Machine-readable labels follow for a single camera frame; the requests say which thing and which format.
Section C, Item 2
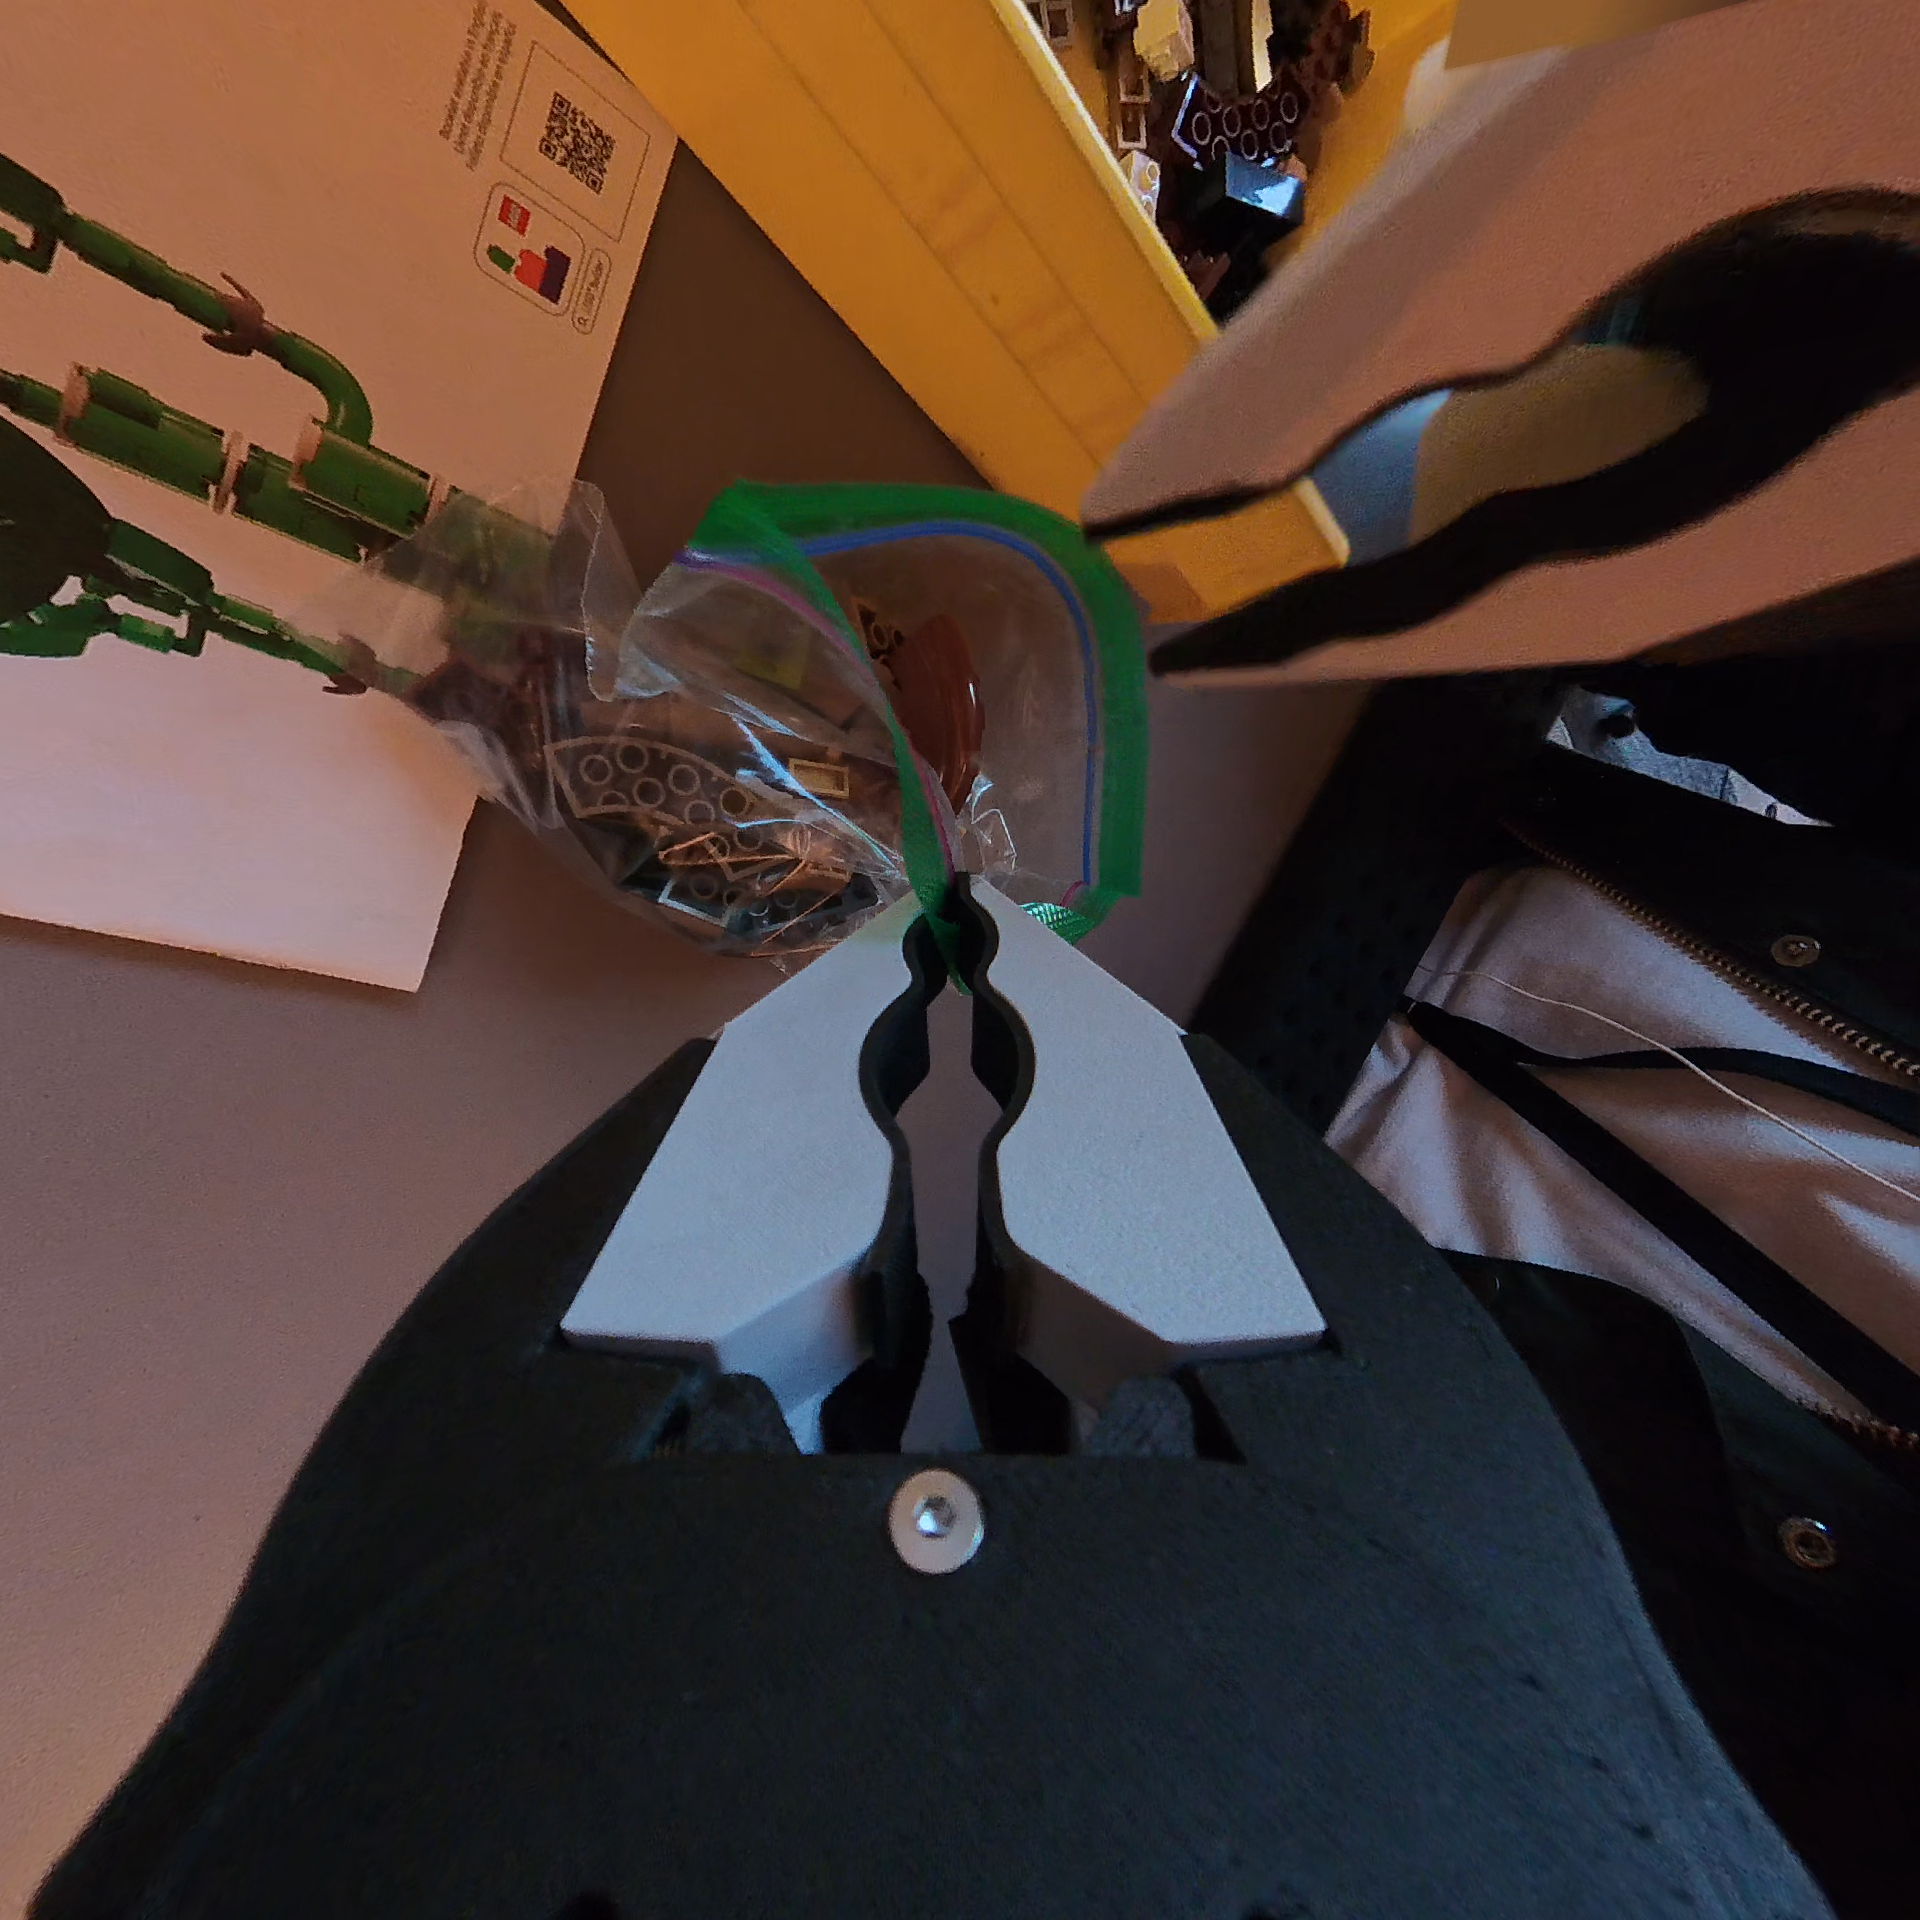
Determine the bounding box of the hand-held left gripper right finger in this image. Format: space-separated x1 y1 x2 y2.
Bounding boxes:
968 872 1329 1453

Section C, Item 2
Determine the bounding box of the black perforated chair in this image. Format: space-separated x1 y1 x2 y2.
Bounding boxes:
1191 675 1548 1142

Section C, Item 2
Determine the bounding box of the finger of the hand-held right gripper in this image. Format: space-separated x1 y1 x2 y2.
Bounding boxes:
1147 398 1920 687
1080 0 1920 544

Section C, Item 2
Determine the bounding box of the black lanyard strap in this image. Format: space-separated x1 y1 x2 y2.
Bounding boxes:
1402 997 1920 1433

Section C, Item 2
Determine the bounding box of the grey desk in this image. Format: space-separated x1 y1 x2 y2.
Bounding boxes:
0 0 1383 1920

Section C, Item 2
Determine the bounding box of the yellow plastic storage bin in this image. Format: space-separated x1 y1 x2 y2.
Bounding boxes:
556 0 1460 623

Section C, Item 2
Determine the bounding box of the small cluster of toy bricks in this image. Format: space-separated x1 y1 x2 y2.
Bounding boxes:
398 598 994 963

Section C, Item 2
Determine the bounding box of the dark green jacket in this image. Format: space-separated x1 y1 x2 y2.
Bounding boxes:
1478 667 1920 1800

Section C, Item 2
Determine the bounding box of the plant building instruction booklet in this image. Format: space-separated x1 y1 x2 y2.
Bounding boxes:
0 0 682 993

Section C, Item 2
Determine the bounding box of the pile of toy building bricks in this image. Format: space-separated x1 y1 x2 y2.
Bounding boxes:
1036 0 1377 324

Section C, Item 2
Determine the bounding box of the clear zip bag green seal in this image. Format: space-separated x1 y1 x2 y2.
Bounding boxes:
323 478 1156 998

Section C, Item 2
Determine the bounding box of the white shirt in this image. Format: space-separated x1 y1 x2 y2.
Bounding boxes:
1329 860 1920 1449

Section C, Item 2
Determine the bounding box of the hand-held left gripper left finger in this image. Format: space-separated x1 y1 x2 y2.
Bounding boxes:
561 872 974 1453

